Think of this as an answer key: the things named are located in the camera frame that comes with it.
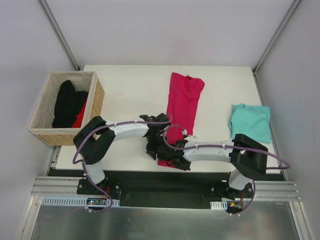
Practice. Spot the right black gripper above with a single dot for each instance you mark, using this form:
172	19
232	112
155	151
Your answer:
170	155

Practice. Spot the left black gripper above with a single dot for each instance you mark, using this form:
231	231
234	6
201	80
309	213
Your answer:
152	146

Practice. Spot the pink t shirt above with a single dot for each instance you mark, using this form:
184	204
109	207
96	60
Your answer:
183	99

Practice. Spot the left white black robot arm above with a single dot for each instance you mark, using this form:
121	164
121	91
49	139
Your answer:
95	138

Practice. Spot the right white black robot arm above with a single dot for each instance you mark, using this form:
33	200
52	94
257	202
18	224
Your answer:
244	153

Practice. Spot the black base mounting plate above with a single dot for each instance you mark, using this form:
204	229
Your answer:
182	190

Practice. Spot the red garment in basket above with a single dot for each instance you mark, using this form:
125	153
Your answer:
79	118

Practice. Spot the teal folded t shirt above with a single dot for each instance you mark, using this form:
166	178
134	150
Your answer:
252	121

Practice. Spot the wicker basket with liner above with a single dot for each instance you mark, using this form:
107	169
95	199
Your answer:
41	122

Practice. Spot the black garment in basket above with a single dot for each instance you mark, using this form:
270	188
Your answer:
67	105

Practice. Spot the right white cable duct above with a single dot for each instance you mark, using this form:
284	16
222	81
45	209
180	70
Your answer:
219	205

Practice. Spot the white cable duct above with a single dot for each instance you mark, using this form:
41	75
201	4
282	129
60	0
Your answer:
219	205
66	201

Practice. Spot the aluminium frame rail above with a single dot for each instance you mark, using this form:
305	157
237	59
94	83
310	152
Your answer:
286	191

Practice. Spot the left white cable duct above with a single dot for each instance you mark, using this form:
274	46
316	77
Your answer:
66	201

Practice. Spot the left aluminium corner post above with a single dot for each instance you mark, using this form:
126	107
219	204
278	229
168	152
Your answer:
59	34

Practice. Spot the aluminium corner post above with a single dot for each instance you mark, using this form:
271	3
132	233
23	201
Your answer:
277	34
59	34

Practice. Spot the right aluminium corner post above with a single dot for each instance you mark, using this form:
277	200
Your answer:
277	34

